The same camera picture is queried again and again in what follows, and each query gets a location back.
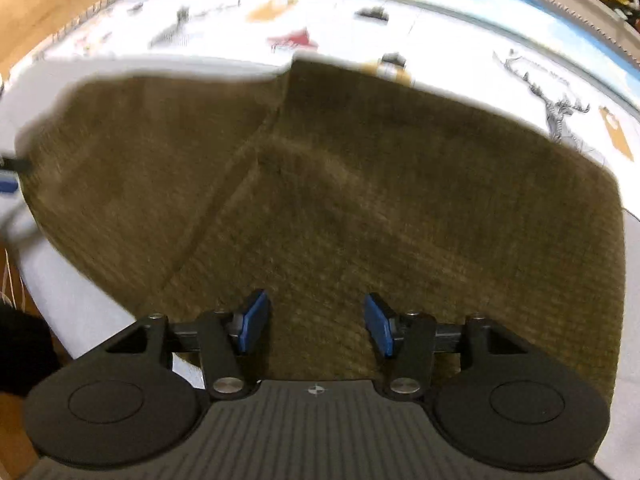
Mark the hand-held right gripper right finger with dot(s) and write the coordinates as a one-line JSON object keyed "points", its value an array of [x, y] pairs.
{"points": [[377, 322]]}

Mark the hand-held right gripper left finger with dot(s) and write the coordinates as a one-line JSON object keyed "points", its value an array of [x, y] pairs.
{"points": [[254, 320]]}

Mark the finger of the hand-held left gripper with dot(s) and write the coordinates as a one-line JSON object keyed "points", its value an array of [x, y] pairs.
{"points": [[15, 164]]}

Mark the white printed blanket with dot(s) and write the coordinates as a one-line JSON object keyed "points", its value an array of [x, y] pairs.
{"points": [[450, 35]]}

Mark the grey zigzag-edged blanket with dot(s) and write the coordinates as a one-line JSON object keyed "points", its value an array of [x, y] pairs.
{"points": [[600, 25]]}

